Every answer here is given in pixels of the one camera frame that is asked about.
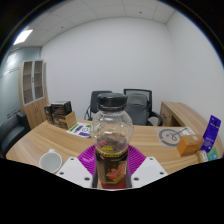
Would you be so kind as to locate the clear sheet with round print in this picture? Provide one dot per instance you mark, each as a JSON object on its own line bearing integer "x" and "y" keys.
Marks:
{"x": 170, "y": 136}

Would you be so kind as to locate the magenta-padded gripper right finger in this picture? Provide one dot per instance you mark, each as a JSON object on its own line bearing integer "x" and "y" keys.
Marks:
{"x": 150, "y": 170}

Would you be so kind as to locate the kraft cardboard box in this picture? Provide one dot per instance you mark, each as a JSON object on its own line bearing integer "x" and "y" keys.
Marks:
{"x": 68, "y": 121}

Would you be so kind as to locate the small dark brown box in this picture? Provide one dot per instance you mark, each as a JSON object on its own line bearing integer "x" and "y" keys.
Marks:
{"x": 48, "y": 115}

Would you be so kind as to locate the grey and white mug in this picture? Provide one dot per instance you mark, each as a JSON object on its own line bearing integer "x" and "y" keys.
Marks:
{"x": 50, "y": 161}

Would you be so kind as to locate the white printed leaflet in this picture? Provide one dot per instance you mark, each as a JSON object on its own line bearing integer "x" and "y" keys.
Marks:
{"x": 79, "y": 130}

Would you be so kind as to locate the large dark brown box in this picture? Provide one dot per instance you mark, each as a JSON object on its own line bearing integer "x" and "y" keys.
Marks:
{"x": 61, "y": 108}

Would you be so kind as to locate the orange-brown box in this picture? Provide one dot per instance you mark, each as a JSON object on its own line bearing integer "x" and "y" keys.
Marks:
{"x": 190, "y": 145}

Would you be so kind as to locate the ceiling light panel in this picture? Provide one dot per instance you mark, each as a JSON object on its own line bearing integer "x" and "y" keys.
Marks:
{"x": 23, "y": 36}

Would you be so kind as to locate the clear drink bottle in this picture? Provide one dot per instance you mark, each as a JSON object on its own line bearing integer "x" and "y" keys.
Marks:
{"x": 112, "y": 133}

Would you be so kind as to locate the purple packet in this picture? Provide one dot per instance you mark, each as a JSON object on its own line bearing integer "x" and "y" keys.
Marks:
{"x": 211, "y": 133}

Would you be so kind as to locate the grey mesh office chair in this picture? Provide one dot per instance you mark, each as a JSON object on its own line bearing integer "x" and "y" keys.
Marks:
{"x": 138, "y": 105}

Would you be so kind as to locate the small yellow-brown packet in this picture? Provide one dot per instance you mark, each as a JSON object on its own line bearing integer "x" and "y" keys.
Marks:
{"x": 201, "y": 156}

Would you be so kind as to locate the black office chair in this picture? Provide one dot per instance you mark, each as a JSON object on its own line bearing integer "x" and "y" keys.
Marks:
{"x": 94, "y": 103}

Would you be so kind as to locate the wooden side desk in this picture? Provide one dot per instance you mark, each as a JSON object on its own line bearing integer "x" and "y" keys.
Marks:
{"x": 180, "y": 113}

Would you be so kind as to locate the black sofa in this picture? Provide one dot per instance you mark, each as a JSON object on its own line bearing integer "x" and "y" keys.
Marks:
{"x": 11, "y": 131}

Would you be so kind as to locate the wooden cabinet with glass doors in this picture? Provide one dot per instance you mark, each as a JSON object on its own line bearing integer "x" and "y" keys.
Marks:
{"x": 35, "y": 100}

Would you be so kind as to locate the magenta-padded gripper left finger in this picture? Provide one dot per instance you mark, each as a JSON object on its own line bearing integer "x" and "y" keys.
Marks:
{"x": 75, "y": 170}

